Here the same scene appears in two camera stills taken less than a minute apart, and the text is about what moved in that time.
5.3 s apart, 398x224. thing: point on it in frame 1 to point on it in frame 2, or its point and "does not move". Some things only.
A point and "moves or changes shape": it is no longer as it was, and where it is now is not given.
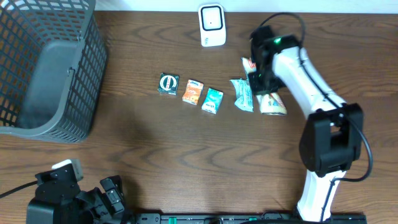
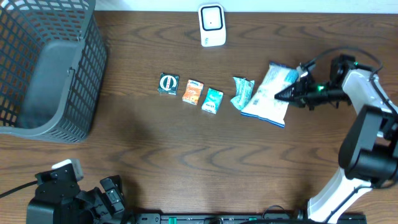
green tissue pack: [212, 100] does not move
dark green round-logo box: [168, 83] does not move
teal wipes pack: [244, 94] moves or changes shape
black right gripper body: [263, 79] to [308, 91]
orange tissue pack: [193, 92] does not move
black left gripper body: [101, 203] does not move
